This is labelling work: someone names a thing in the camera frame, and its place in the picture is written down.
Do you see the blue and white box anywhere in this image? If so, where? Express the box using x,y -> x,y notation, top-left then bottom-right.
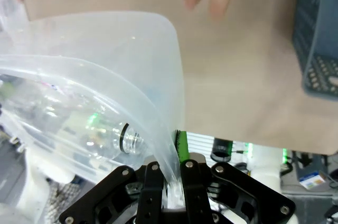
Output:
299,170 -> 331,191

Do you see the right gripper black right finger with green tip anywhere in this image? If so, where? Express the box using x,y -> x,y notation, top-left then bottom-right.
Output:
175,129 -> 296,224

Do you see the large translucent plastic bin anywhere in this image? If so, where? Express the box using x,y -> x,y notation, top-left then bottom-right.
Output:
0,10 -> 186,210

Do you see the black cylinder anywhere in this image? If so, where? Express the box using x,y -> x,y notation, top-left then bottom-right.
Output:
210,137 -> 233,163

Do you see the dark grey perforated basket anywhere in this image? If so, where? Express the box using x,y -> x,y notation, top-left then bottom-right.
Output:
291,0 -> 338,101

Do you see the clear bottle with black ring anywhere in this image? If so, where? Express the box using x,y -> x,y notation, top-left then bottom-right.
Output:
0,78 -> 146,163

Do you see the right gripper black left finger with green tip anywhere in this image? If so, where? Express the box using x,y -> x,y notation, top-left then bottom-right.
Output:
59,161 -> 165,224

